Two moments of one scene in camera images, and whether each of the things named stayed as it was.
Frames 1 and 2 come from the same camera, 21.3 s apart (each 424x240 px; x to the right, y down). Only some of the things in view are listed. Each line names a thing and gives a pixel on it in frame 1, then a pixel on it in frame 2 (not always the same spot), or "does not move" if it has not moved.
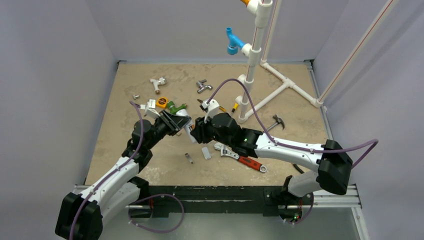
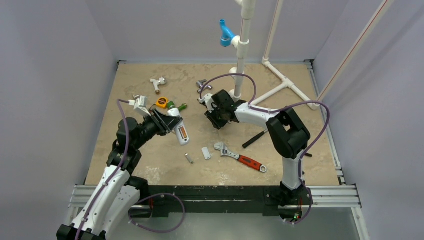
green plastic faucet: x=174 y=111 does not move
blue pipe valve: x=235 y=41 -> x=226 y=34
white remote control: x=183 y=112 -> x=181 y=132
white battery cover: x=206 y=153 does not move
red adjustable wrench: x=228 y=152 does not move
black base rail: x=271 y=200 does not move
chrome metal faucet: x=202 y=87 does not move
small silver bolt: x=189 y=158 does not move
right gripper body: x=199 y=131 -> x=216 y=116
